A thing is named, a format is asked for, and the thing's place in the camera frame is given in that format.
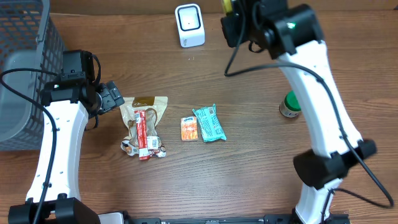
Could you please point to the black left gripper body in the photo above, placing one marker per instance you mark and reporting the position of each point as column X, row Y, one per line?
column 112, row 97

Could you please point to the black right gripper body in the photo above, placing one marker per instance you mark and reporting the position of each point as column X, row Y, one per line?
column 229, row 23

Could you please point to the yellow highlighter black cap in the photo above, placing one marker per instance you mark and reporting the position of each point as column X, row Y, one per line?
column 227, row 6

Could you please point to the red snack bar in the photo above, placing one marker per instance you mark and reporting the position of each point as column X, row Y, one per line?
column 141, row 128

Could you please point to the brown transparent snack bag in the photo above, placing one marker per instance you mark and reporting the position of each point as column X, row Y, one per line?
column 154, row 107

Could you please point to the white patterned wrapper packet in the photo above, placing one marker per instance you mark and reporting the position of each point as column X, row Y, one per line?
column 154, row 143

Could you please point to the orange snack packet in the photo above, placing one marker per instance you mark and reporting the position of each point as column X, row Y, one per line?
column 189, row 129

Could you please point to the green lid jar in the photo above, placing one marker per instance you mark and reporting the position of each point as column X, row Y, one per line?
column 289, row 107

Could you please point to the teal tissue packet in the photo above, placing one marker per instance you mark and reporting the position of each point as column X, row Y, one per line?
column 210, row 126

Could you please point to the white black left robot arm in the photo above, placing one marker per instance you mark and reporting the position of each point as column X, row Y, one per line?
column 75, row 96

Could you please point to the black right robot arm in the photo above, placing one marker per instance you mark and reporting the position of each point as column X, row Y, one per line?
column 295, row 41

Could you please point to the white barcode scanner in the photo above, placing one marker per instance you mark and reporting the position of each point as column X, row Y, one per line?
column 190, row 26

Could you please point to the grey plastic mesh basket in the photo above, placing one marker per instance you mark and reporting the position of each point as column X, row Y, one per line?
column 32, row 46

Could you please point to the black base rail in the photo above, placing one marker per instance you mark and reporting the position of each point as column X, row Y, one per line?
column 217, row 219

